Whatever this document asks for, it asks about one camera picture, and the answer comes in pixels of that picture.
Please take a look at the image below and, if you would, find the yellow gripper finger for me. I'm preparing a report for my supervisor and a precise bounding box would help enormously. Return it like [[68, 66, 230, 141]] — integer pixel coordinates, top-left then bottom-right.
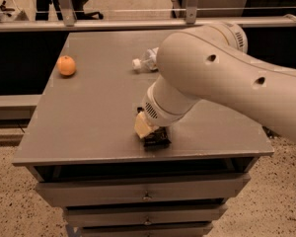
[[134, 112, 159, 139]]

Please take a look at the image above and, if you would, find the black rxbar chocolate bar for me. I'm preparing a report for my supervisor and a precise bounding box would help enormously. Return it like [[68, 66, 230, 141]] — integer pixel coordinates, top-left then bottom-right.
[[136, 106, 172, 150]]

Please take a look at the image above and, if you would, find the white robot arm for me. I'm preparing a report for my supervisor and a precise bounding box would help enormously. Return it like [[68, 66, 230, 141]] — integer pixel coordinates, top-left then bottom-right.
[[134, 23, 296, 143]]

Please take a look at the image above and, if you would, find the grey drawer cabinet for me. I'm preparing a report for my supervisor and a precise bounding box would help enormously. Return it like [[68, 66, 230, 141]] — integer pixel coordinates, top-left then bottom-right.
[[12, 29, 275, 237]]

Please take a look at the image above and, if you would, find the clear plastic water bottle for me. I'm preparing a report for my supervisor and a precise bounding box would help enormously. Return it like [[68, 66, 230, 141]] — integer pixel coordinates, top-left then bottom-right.
[[132, 47, 158, 72]]

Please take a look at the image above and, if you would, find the top grey drawer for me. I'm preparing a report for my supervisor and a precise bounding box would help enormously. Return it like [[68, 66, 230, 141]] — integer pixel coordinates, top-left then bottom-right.
[[37, 173, 251, 207]]

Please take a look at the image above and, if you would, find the grey drawer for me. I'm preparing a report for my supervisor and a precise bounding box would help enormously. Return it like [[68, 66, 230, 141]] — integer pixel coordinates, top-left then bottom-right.
[[81, 222, 212, 237], [64, 202, 227, 227], [37, 173, 251, 207]]

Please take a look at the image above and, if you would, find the middle grey drawer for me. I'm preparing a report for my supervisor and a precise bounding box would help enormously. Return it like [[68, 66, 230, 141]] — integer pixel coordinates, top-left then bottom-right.
[[64, 202, 227, 227]]

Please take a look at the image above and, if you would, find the orange fruit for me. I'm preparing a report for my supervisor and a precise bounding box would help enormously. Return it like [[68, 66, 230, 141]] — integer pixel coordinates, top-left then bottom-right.
[[56, 55, 76, 76]]

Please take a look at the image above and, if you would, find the bottom grey drawer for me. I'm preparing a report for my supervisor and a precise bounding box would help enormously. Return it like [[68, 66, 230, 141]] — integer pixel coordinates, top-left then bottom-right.
[[81, 222, 212, 237]]

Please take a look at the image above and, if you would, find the metal railing frame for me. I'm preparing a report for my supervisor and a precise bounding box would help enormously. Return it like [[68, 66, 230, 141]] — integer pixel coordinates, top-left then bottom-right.
[[0, 0, 296, 33]]

